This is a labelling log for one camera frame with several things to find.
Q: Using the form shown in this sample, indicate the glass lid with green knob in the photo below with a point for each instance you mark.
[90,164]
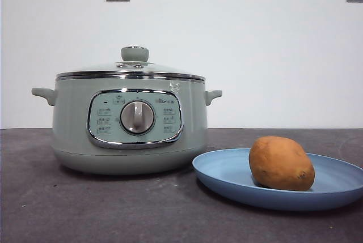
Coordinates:
[134,53]

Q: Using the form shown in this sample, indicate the brown potato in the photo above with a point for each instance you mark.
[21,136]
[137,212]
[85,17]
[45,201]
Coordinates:
[280,163]

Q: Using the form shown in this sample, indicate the blue round plate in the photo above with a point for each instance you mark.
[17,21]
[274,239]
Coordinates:
[227,175]

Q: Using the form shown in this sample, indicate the pale green electric steamer pot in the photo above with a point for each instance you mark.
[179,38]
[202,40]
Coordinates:
[71,118]

